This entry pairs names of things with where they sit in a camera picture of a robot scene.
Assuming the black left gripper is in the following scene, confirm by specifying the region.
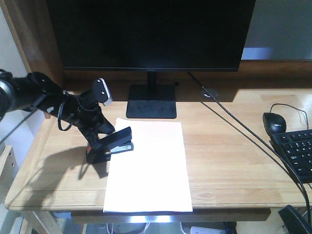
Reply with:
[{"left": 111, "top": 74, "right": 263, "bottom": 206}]
[{"left": 59, "top": 90, "right": 115, "bottom": 150}]

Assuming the black computer mouse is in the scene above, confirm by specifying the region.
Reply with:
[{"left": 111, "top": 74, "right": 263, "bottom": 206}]
[{"left": 262, "top": 112, "right": 287, "bottom": 136}]

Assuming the white paper sheet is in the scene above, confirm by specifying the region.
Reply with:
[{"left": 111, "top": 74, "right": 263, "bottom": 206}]
[{"left": 103, "top": 118, "right": 193, "bottom": 213}]

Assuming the wooden desk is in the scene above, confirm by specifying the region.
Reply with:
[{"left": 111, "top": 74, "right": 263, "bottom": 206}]
[{"left": 0, "top": 0, "right": 312, "bottom": 234}]

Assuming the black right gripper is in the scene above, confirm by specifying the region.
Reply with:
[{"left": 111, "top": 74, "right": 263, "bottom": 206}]
[{"left": 278, "top": 205, "right": 311, "bottom": 234}]

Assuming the black computer monitor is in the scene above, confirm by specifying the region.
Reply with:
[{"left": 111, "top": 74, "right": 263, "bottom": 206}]
[{"left": 47, "top": 0, "right": 255, "bottom": 118}]

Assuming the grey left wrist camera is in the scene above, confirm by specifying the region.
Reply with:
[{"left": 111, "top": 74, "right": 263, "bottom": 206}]
[{"left": 93, "top": 78, "right": 113, "bottom": 106}]

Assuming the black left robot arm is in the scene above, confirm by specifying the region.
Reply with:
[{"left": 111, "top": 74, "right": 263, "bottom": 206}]
[{"left": 0, "top": 70, "right": 115, "bottom": 148}]

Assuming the black stapler with orange tab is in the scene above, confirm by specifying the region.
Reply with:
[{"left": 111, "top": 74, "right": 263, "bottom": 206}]
[{"left": 86, "top": 127, "right": 134, "bottom": 164}]

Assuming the black keyboard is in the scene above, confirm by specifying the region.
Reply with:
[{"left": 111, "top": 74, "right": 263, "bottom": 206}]
[{"left": 271, "top": 129, "right": 312, "bottom": 183}]

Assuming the black monitor cable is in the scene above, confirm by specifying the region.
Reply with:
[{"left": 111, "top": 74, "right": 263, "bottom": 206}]
[{"left": 187, "top": 71, "right": 312, "bottom": 220}]

